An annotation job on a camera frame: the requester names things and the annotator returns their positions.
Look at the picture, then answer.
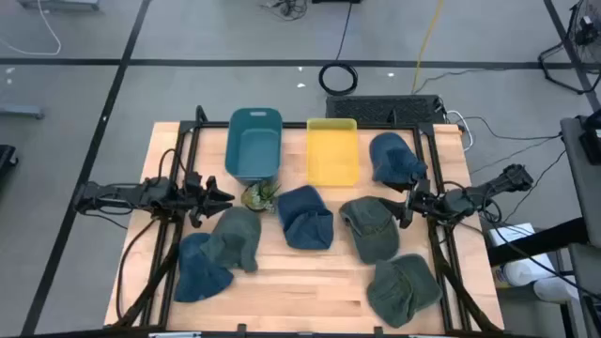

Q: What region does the grey metal base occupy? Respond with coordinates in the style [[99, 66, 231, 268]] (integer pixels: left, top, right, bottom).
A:
[[17, 0, 100, 11]]

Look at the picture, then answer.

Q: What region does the yellow plastic bin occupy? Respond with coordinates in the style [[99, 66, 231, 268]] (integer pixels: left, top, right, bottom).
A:
[[305, 117, 361, 188]]

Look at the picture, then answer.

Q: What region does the grey side desk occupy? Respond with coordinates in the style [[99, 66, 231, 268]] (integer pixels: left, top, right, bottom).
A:
[[560, 115, 601, 245]]

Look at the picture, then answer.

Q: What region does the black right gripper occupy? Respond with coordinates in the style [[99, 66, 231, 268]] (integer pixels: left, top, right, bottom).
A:
[[378, 177, 445, 231]]

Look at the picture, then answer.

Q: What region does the yellow cable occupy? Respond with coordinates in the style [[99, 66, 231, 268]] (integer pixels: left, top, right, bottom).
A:
[[410, 0, 445, 94]]

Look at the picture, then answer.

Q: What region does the white paper roll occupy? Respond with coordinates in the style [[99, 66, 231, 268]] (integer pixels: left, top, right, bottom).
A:
[[504, 255, 560, 288]]

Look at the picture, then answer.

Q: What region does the white cardboard box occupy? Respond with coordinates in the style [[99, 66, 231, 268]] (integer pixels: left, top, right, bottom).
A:
[[486, 222, 537, 250]]

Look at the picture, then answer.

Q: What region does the black floor fan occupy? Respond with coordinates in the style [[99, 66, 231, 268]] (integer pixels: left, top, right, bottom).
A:
[[537, 0, 601, 95]]

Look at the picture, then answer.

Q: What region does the blue denim cap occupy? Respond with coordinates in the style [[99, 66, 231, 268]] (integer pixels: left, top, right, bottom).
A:
[[276, 184, 335, 252], [173, 232, 235, 304], [368, 131, 429, 187]]

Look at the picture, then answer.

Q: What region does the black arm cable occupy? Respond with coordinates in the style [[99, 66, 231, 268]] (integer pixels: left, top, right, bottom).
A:
[[115, 216, 161, 323]]

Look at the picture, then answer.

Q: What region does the black metal bar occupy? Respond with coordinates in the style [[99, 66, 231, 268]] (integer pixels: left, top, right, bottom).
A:
[[486, 217, 591, 268]]

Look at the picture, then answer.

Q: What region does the black floor object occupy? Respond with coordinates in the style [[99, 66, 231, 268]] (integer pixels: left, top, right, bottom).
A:
[[0, 144, 20, 180]]

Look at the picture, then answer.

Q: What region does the large black monitor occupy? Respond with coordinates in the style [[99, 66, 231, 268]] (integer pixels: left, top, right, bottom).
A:
[[578, 108, 601, 166]]

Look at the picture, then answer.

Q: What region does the black perforated computer case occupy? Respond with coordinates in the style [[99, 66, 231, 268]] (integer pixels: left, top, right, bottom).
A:
[[325, 95, 446, 126]]

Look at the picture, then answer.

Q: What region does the potted succulent plant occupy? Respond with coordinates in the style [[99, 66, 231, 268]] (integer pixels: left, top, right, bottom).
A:
[[240, 179, 282, 215]]

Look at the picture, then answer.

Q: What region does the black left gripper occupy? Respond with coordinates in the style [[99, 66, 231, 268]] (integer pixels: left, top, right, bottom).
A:
[[176, 170, 236, 229]]

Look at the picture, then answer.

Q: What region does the black floor cable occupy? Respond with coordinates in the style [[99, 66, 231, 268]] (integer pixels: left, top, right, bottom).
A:
[[462, 115, 564, 142]]

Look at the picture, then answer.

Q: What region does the green cotton cap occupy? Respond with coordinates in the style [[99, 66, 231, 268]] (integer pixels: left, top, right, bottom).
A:
[[338, 195, 401, 266], [365, 253, 443, 330], [200, 206, 263, 274]]

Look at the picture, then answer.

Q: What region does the white floor cable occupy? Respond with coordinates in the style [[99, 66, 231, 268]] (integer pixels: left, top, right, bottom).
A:
[[0, 0, 63, 56]]

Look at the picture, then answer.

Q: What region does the coiled black cable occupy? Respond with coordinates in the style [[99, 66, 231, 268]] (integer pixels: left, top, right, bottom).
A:
[[317, 62, 360, 97]]

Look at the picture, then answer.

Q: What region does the tangled black cable bundle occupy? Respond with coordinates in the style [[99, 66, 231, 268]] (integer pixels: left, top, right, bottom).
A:
[[259, 0, 310, 23]]

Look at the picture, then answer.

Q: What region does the teal plastic bin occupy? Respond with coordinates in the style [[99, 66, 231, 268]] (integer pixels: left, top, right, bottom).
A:
[[223, 107, 285, 187]]

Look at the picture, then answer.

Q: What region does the grey table foot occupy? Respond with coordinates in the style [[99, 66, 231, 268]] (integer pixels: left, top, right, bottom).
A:
[[0, 103, 46, 120]]

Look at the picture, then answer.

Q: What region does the black power cable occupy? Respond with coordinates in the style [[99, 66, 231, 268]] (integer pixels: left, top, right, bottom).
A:
[[334, 2, 354, 65]]

